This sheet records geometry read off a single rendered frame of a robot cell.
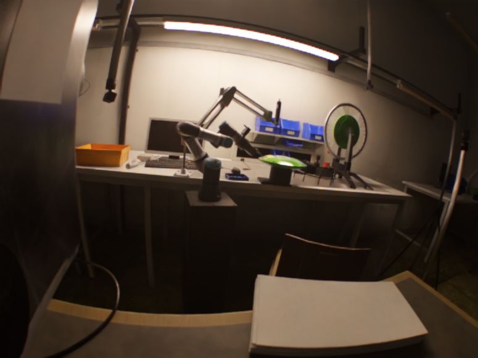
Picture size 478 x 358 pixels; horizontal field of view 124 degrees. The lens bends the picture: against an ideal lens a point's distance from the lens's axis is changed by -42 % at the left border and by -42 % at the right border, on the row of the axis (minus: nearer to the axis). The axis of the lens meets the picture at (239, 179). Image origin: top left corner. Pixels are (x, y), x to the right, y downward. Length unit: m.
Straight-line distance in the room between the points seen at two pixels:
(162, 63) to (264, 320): 2.28
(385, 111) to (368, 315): 3.00
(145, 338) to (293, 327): 0.19
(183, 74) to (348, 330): 2.25
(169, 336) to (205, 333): 0.05
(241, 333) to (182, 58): 2.27
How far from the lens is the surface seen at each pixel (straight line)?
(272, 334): 0.30
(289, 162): 1.32
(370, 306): 0.39
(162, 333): 0.31
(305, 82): 2.52
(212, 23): 1.93
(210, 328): 0.32
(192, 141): 1.18
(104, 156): 1.52
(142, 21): 2.38
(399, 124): 3.46
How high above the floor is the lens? 1.23
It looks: 13 degrees down
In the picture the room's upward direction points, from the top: 8 degrees clockwise
